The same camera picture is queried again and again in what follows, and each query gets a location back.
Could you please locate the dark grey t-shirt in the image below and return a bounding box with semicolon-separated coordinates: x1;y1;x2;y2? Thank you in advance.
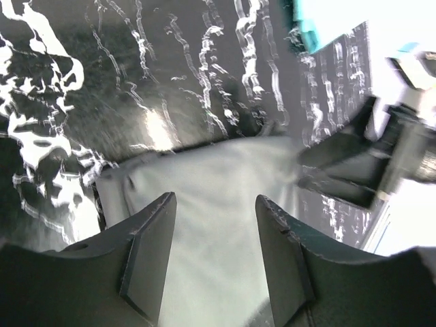
96;136;297;327

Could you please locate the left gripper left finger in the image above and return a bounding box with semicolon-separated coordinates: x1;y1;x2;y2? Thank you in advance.
1;192;177;326

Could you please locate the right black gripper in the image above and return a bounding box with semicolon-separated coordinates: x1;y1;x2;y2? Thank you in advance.
297;97;435;208

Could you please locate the folded teal t-shirt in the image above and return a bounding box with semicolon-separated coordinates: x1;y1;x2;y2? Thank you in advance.
292;0;320;54

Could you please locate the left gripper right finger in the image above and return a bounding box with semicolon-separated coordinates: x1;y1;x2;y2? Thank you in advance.
255;195;435;326

